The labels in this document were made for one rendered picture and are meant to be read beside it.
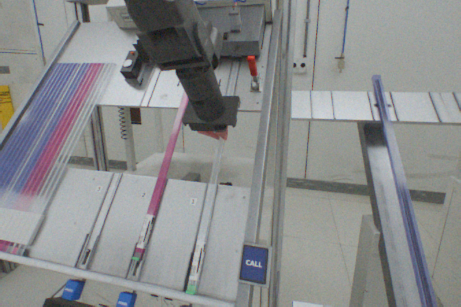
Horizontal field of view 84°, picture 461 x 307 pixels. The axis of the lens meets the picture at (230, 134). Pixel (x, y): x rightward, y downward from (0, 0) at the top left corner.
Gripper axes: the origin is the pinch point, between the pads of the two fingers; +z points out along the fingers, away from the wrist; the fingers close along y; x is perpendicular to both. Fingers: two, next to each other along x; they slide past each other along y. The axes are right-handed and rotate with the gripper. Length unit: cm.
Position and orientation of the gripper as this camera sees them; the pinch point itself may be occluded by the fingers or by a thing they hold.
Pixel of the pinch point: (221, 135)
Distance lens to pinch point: 54.9
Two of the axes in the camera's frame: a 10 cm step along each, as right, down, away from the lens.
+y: -9.6, -0.4, 2.7
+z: 2.0, 5.5, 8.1
